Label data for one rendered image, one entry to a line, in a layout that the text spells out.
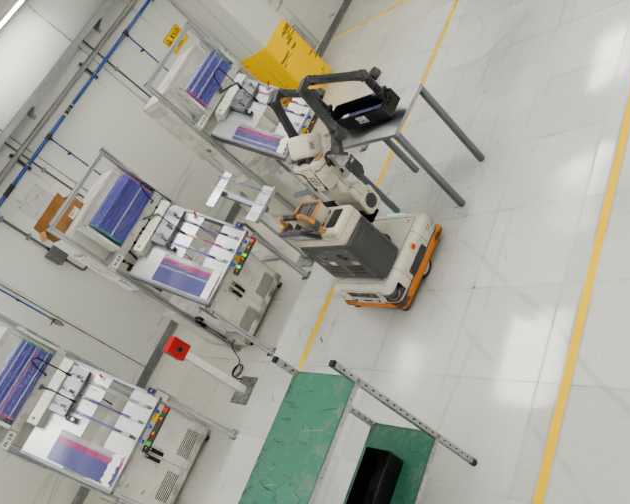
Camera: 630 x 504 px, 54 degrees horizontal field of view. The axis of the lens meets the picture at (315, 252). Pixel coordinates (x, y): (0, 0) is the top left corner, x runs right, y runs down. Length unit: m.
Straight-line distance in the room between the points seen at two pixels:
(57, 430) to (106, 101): 3.50
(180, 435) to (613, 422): 3.19
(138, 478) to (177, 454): 0.34
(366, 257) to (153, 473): 2.33
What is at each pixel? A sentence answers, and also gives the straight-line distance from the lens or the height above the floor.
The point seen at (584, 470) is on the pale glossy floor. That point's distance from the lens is 3.17.
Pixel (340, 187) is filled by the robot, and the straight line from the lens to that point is 4.15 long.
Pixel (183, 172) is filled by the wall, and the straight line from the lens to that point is 7.11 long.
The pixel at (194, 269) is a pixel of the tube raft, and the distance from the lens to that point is 4.96.
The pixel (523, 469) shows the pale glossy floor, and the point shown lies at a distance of 3.31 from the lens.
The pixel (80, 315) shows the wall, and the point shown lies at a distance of 6.49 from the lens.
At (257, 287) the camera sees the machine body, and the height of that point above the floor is 0.23.
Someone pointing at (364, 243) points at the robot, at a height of 0.58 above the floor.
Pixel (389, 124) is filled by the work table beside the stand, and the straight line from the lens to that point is 4.28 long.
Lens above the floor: 2.70
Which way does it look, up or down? 29 degrees down
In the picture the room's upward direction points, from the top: 51 degrees counter-clockwise
